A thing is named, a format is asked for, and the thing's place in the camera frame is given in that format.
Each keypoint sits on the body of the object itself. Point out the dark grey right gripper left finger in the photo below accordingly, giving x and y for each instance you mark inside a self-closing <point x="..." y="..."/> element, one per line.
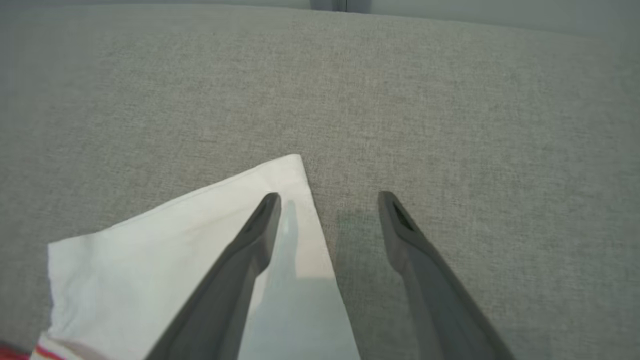
<point x="225" y="290"/>

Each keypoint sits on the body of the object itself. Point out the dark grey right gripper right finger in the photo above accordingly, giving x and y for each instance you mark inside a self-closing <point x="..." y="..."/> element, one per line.
<point x="430" y="290"/>

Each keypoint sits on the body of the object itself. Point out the red and white shirt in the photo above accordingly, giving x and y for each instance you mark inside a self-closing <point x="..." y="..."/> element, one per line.
<point x="150" y="260"/>

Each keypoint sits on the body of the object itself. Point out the grey fabric sofa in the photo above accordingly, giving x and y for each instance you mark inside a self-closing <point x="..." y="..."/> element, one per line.
<point x="450" y="100"/>

